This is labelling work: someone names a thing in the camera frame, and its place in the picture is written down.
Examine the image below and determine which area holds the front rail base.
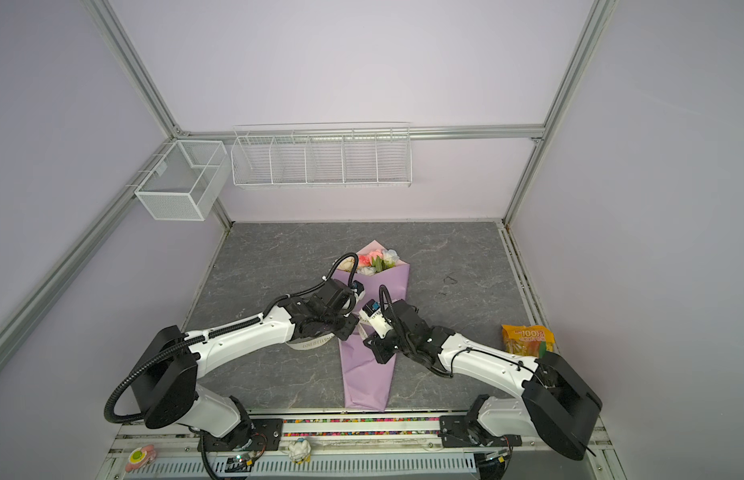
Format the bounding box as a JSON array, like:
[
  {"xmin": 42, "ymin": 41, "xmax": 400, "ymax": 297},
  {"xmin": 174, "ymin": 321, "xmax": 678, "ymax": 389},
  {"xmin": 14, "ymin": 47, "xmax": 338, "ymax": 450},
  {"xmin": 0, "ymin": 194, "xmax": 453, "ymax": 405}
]
[{"xmin": 97, "ymin": 409, "xmax": 626, "ymax": 479}]

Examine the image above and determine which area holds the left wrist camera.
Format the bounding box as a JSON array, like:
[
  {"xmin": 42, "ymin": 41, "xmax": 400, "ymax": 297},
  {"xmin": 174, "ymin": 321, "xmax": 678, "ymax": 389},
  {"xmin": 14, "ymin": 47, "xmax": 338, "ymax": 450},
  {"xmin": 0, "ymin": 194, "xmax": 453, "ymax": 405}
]
[{"xmin": 314, "ymin": 278, "xmax": 365, "ymax": 310}]

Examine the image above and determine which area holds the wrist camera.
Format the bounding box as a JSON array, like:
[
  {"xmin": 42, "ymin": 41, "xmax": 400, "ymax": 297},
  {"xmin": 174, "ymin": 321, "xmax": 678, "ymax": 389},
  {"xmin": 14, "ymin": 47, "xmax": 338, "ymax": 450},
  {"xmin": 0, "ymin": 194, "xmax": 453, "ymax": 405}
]
[
  {"xmin": 314, "ymin": 278, "xmax": 365, "ymax": 310},
  {"xmin": 358, "ymin": 300, "xmax": 420, "ymax": 339}
]

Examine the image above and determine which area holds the red pink fake rose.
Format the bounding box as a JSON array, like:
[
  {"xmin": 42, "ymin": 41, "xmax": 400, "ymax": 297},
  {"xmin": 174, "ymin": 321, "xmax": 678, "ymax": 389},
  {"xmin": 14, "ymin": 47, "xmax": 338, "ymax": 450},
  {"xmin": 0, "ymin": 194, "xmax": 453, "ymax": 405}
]
[{"xmin": 359, "ymin": 254, "xmax": 374, "ymax": 268}]

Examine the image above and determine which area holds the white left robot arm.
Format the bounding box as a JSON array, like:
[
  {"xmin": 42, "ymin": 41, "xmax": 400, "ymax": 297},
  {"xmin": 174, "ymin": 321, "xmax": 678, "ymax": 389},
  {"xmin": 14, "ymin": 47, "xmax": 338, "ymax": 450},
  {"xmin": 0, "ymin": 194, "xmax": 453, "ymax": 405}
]
[{"xmin": 103, "ymin": 288, "xmax": 364, "ymax": 451}]

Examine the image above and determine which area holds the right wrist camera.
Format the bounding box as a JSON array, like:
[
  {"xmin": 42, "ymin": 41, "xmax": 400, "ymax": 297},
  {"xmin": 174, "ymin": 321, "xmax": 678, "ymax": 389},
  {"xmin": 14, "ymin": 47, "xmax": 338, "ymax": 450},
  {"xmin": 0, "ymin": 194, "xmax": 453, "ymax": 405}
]
[{"xmin": 358, "ymin": 300, "xmax": 420, "ymax": 339}]

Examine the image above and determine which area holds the pink purple wrapping paper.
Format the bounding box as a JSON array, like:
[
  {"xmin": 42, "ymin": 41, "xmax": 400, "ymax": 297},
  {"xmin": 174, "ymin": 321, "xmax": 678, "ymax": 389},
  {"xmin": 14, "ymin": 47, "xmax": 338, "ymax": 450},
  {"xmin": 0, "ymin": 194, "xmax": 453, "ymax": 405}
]
[{"xmin": 339, "ymin": 241, "xmax": 410, "ymax": 412}]

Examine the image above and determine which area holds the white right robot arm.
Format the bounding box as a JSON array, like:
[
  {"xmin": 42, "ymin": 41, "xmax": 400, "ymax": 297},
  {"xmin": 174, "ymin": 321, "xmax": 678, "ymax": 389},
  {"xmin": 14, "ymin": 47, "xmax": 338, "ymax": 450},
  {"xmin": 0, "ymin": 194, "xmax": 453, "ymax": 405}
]
[{"xmin": 360, "ymin": 308, "xmax": 603, "ymax": 461}]

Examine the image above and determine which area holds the white fake rose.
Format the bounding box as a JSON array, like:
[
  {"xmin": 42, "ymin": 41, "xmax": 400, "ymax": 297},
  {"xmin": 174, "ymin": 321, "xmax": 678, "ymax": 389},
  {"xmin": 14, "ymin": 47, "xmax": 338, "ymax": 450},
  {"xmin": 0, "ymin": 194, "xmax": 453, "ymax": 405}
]
[
  {"xmin": 359, "ymin": 266, "xmax": 377, "ymax": 276},
  {"xmin": 382, "ymin": 249, "xmax": 399, "ymax": 269}
]

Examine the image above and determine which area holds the aluminium enclosure frame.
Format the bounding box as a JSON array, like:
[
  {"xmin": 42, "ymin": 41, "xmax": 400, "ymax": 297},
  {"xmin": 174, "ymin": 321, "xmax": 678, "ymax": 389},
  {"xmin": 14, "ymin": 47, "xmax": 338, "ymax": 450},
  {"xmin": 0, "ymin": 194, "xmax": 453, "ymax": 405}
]
[{"xmin": 0, "ymin": 1, "xmax": 616, "ymax": 374}]

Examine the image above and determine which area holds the white wire shelf basket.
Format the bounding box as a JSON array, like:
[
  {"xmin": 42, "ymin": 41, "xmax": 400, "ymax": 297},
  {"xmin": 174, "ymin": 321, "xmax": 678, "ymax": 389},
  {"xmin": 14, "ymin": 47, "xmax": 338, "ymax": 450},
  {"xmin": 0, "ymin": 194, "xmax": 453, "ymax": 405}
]
[{"xmin": 230, "ymin": 122, "xmax": 413, "ymax": 188}]

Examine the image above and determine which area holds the cream printed ribbon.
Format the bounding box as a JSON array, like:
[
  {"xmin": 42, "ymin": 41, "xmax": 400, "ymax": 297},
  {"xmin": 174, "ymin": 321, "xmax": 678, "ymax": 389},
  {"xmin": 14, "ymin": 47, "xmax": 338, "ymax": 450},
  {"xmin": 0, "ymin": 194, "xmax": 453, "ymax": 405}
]
[{"xmin": 287, "ymin": 316, "xmax": 374, "ymax": 350}]

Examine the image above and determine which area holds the white crumpled toy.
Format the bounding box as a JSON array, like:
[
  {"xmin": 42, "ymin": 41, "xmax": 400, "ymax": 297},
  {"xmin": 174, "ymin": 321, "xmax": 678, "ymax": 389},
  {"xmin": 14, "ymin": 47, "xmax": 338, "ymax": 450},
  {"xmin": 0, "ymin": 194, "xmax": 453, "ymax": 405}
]
[{"xmin": 287, "ymin": 437, "xmax": 312, "ymax": 464}]

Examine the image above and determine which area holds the white mesh box basket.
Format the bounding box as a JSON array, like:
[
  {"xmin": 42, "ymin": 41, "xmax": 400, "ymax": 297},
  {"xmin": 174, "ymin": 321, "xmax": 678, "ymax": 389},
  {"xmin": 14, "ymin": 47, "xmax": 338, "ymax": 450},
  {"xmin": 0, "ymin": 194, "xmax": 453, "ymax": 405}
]
[{"xmin": 135, "ymin": 140, "xmax": 231, "ymax": 221}]

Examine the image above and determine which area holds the cream fake rose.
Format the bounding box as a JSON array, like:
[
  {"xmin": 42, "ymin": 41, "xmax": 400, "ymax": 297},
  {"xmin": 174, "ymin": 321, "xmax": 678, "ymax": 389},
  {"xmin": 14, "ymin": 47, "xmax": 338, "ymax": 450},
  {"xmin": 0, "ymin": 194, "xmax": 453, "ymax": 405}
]
[{"xmin": 337, "ymin": 257, "xmax": 356, "ymax": 272}]

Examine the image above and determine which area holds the pink green round toy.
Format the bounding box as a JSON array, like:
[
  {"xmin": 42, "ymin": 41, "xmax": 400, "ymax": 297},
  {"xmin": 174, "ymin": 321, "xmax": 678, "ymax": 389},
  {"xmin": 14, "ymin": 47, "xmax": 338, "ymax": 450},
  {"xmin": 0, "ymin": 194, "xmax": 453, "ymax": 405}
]
[{"xmin": 124, "ymin": 444, "xmax": 157, "ymax": 473}]

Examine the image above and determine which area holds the yellow snack bag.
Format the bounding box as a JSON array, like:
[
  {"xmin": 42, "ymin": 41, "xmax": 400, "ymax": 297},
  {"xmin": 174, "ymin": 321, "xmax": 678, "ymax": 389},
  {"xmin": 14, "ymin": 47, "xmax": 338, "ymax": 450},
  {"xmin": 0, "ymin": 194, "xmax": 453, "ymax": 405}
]
[{"xmin": 501, "ymin": 325, "xmax": 556, "ymax": 358}]

